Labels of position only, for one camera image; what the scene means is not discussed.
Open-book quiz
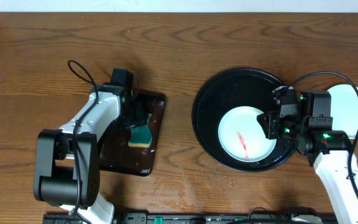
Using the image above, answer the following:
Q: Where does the black right cable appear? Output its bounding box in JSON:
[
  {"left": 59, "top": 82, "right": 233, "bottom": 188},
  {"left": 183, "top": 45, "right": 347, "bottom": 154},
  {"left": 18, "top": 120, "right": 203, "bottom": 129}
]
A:
[{"left": 290, "top": 71, "right": 358, "bottom": 218}]

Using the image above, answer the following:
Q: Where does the light green plate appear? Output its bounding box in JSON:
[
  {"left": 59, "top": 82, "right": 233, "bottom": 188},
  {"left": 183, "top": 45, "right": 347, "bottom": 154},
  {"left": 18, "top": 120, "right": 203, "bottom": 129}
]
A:
[
  {"left": 218, "top": 106, "right": 277, "bottom": 162},
  {"left": 328, "top": 84, "right": 358, "bottom": 139}
]

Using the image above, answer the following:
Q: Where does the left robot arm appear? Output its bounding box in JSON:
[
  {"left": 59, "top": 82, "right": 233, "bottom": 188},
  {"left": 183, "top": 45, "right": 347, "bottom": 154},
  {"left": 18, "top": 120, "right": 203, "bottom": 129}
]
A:
[{"left": 33, "top": 85, "right": 135, "bottom": 223}]

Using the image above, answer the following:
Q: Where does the green yellow sponge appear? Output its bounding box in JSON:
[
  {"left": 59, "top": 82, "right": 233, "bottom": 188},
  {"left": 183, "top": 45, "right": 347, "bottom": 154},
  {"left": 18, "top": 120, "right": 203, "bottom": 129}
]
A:
[{"left": 128, "top": 113, "right": 152, "bottom": 148}]

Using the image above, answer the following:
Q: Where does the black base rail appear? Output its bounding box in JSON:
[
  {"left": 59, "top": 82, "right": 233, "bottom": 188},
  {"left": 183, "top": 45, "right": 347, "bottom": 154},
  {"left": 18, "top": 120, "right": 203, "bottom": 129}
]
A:
[{"left": 42, "top": 211, "right": 338, "bottom": 224}]

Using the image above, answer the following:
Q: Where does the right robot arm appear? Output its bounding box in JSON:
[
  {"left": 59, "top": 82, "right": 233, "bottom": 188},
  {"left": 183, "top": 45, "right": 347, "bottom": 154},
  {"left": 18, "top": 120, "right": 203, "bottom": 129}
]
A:
[{"left": 257, "top": 85, "right": 358, "bottom": 223}]

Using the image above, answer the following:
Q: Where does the black rectangular tray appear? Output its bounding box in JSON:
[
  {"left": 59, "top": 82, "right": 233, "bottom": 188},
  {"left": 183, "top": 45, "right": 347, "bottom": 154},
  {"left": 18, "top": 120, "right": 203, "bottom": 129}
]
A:
[{"left": 99, "top": 91, "right": 166, "bottom": 177}]

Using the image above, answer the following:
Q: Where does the black round tray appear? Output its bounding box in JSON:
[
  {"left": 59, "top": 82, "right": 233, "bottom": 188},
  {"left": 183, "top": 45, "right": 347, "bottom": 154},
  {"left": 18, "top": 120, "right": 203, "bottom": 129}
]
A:
[{"left": 191, "top": 68, "right": 295, "bottom": 172}]

